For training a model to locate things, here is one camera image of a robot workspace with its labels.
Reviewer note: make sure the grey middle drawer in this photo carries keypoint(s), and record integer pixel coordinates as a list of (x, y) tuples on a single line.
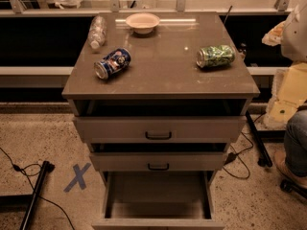
[(157, 161)]

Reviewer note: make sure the black chair caster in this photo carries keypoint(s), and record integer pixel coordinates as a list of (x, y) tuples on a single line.
[(289, 186)]

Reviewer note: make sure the green crushed soda can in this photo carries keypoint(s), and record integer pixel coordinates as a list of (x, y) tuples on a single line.
[(214, 56)]

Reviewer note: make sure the clear plastic water bottle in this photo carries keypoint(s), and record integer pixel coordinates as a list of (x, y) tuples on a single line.
[(97, 32)]

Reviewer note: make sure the blue pepsi can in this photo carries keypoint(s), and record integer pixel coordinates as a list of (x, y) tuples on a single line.
[(114, 62)]

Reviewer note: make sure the black stand leg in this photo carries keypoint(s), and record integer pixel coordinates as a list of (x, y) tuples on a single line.
[(264, 158), (46, 167)]

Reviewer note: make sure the person leg in jeans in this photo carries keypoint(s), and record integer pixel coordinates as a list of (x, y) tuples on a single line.
[(295, 143)]

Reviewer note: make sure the metal railing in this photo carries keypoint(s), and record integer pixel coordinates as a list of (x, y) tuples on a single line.
[(153, 4)]

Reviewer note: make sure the blue tape cross mark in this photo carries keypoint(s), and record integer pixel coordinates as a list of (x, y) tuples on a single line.
[(78, 178)]

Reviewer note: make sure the white paper bowl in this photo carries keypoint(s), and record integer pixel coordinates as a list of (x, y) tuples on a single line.
[(142, 23)]

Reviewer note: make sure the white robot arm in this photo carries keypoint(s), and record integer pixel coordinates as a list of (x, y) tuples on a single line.
[(289, 87)]

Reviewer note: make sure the grey top drawer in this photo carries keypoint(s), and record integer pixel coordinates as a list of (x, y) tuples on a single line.
[(104, 130)]

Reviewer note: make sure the black stand leg right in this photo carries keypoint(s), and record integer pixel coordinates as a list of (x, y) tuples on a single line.
[(264, 158)]

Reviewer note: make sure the brown shoe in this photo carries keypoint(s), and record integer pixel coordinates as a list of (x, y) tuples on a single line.
[(280, 162)]

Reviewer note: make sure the grey drawer cabinet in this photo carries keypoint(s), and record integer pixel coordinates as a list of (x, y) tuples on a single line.
[(162, 80)]

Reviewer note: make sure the black stand leg left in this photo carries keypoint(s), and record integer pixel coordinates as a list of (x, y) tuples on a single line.
[(46, 167)]

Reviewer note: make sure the grey open bottom drawer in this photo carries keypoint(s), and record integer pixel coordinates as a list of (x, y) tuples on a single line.
[(157, 201)]

